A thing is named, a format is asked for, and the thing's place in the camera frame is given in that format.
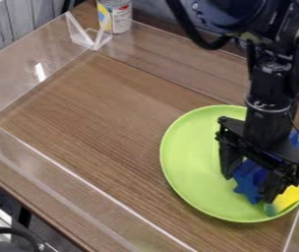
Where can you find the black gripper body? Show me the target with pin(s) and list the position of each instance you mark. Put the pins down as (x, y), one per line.
(261, 134)

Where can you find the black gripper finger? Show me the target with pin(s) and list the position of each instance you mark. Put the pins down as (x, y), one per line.
(231, 158)
(279, 178)

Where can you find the blue cross-shaped block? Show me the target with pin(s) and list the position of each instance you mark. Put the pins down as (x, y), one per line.
(250, 177)

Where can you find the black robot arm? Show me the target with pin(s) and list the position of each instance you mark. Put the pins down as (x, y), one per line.
(266, 24)

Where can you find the green plate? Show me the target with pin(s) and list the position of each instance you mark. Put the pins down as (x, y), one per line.
(190, 165)

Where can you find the white can with label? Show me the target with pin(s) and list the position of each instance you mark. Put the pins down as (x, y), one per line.
(118, 12)

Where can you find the clear acrylic front barrier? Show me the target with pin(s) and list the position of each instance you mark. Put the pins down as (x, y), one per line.
(82, 210)

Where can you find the clear acrylic corner bracket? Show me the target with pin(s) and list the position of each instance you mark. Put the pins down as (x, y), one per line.
(90, 38)

